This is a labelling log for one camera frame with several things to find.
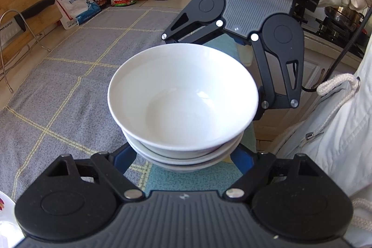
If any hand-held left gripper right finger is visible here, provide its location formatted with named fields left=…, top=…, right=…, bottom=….
left=224, top=145, right=324, bottom=202

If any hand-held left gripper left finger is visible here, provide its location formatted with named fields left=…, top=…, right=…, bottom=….
left=48, top=143, right=145, bottom=202

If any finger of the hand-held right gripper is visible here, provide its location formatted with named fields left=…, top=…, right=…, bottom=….
left=161, top=8, right=226, bottom=44
left=250, top=32, right=303, bottom=121

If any white floral bowl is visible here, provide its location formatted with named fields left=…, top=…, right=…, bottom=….
left=127, top=139, right=241, bottom=174
left=107, top=43, right=260, bottom=152
left=121, top=120, right=245, bottom=163

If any white fruit print plate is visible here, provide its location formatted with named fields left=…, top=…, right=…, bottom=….
left=0, top=191, right=17, bottom=248

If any black gas stove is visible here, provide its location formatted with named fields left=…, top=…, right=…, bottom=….
left=292, top=11, right=372, bottom=58

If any metal cooking pot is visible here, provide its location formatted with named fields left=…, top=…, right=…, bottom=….
left=324, top=5, right=365, bottom=30

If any person's white jacket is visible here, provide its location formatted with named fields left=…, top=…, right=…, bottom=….
left=276, top=42, right=372, bottom=248

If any grey and teal checked towel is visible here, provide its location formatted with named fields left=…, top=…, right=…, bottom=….
left=0, top=6, right=259, bottom=202

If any white and blue salt bag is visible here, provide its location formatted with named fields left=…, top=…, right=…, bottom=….
left=49, top=0, right=103, bottom=30

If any black cable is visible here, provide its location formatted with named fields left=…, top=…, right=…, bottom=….
left=302, top=8, right=372, bottom=92

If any black handled kitchen knife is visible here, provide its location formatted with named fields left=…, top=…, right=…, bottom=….
left=0, top=0, right=56, bottom=40

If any metal wire rack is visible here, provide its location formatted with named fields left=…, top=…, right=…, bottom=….
left=0, top=10, right=52, bottom=93

